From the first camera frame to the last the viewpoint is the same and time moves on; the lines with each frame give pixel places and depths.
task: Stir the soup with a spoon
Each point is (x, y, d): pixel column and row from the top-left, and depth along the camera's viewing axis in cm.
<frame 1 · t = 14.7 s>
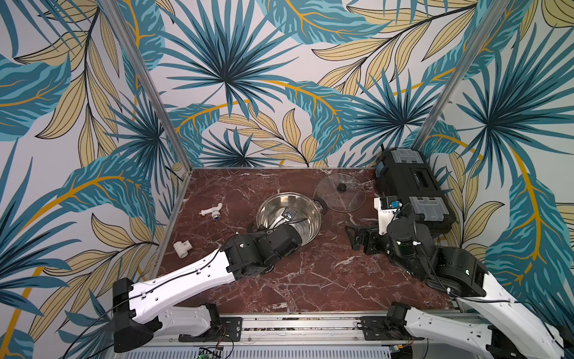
left hand: (273, 234, 71), fingers closed
right hand: (358, 225, 63), fingers open
white plastic water tap: (214, 211, 102), point 2 cm above the table
stainless steel pot: (307, 220, 96), point 6 cm above the table
black plastic toolbox: (407, 173, 99), point 17 cm above the table
glass pot lid: (341, 192, 112), on the table
white pipe tee fitting: (182, 248, 90), point 3 cm above the table

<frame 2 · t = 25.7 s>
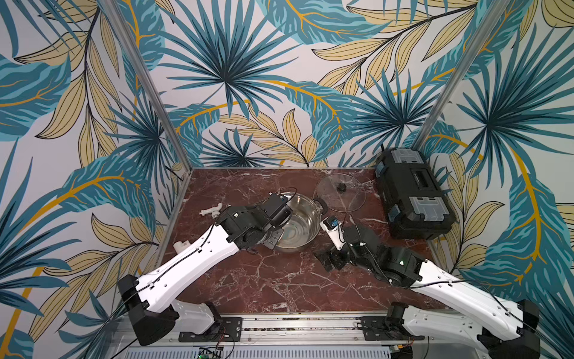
left hand: (266, 233, 70), fingers closed
right hand: (324, 242, 71), fingers open
the named things where they were.

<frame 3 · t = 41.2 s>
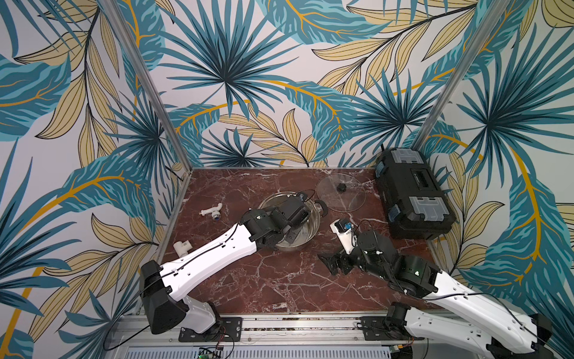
left hand: (287, 225, 73), fingers closed
right hand: (329, 245, 69), fingers open
the named things where they were.

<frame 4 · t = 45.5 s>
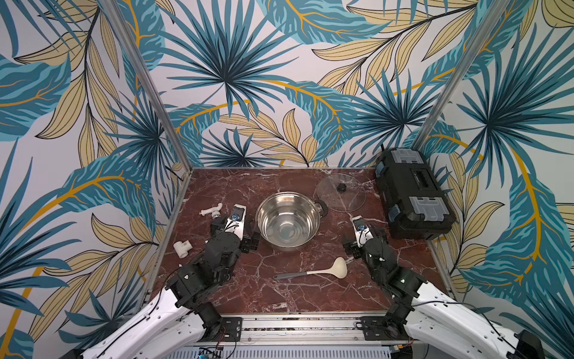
left hand: (241, 223, 70), fingers open
right hand: (361, 227, 78), fingers open
grey handled white spoon: (338, 269, 87), point 2 cm above the table
the other named things where they were.

